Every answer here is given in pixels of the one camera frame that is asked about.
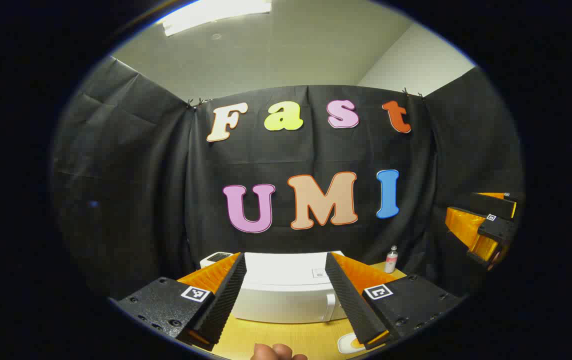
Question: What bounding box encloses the white plate with fried egg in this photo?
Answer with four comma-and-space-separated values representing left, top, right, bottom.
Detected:
337, 332, 367, 355

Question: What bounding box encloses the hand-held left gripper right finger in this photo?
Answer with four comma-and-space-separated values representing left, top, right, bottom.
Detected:
324, 252, 467, 350

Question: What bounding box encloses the small white toaster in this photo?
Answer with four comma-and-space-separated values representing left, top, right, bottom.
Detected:
199, 251, 234, 270

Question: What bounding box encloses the black backdrop cloth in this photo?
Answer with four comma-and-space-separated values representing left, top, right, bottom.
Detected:
52, 55, 524, 301

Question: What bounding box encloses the ceiling light panel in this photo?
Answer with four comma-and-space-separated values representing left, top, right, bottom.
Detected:
161, 0, 273, 37

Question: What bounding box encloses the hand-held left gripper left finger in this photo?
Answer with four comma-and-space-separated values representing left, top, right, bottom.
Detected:
116, 252, 247, 351

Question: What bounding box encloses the white microwave oven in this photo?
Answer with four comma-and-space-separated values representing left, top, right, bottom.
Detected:
231, 251, 349, 324

